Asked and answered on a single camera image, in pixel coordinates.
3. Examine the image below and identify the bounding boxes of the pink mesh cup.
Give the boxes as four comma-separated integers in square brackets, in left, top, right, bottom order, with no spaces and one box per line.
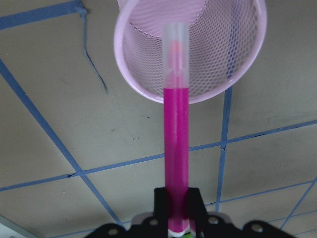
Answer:
[114,0,267,104]

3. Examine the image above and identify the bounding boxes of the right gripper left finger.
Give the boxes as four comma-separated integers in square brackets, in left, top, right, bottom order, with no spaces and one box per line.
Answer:
[154,187,168,223]

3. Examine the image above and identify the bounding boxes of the pink pen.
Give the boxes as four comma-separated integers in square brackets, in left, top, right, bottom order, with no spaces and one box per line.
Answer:
[162,22,189,237]

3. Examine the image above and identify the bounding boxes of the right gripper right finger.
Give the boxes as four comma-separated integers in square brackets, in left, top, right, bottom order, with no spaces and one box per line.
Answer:
[186,187,208,223]

